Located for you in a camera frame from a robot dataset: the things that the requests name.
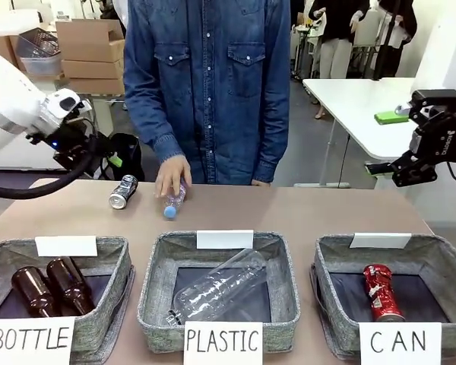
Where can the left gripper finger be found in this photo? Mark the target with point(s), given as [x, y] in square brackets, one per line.
[100, 170]
[112, 155]

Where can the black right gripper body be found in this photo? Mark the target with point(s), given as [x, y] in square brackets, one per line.
[446, 138]

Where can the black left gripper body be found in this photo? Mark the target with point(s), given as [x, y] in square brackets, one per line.
[76, 146]

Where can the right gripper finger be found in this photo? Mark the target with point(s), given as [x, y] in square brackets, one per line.
[414, 171]
[391, 117]

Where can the black drink can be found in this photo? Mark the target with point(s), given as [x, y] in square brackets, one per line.
[123, 192]

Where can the small clear water bottle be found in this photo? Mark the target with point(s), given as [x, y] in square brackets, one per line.
[173, 205]

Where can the brown glass bottle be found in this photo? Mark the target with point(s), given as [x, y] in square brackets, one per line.
[70, 285]
[32, 291]

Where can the crushed red can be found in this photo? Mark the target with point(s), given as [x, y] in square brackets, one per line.
[382, 292]

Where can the large clear plastic bottle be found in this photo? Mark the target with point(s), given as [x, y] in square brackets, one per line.
[213, 289]

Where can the person's left forearm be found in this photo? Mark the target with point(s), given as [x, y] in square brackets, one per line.
[271, 144]

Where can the person's right forearm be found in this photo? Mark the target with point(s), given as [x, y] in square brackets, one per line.
[152, 129]

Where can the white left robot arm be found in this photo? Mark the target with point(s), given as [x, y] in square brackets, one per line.
[7, 114]

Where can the grey basket labelled bottle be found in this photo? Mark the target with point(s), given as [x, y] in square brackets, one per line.
[118, 266]

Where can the grey basket labelled plastic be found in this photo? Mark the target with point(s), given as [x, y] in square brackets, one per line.
[159, 273]

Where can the grey basket labelled can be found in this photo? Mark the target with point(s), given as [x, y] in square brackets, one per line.
[327, 273]

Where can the white paper sign CAN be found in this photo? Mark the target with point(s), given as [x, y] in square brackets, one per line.
[399, 342]

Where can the person's right hand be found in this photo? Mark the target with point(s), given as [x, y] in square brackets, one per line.
[173, 173]

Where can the person's left hand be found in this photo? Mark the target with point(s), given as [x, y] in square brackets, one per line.
[261, 183]

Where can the large white table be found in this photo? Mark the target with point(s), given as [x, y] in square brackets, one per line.
[349, 102]

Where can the black stand pole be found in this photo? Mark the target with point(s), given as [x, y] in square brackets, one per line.
[384, 57]

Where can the flat cardboard box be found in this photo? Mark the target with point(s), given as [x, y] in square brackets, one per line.
[93, 69]
[95, 85]
[93, 50]

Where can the wooden top bench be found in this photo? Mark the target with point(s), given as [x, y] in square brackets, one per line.
[49, 77]

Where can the blank white card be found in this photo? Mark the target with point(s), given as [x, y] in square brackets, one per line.
[66, 246]
[380, 240]
[225, 239]

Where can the bystander in black clothes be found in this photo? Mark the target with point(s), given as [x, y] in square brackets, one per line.
[401, 38]

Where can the clear plastic bin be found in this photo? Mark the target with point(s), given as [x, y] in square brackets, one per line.
[43, 65]

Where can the bystander in white trousers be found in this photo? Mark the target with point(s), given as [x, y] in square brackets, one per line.
[338, 38]

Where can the person in denim shirt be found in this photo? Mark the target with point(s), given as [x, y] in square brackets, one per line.
[213, 95]

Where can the small cardboard box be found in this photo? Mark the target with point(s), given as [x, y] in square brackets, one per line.
[5, 47]

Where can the white foam roll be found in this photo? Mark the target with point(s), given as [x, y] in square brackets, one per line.
[15, 21]

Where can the white paper sign BOTTLE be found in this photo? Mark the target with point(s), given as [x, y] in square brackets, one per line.
[30, 338]

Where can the white paper sign PLASTIC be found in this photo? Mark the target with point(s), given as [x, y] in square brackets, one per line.
[223, 342]

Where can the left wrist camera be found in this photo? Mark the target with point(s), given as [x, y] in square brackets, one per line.
[84, 106]

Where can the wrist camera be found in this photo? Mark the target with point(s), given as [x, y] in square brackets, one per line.
[437, 98]
[84, 106]

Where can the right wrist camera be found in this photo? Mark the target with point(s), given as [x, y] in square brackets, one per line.
[437, 98]

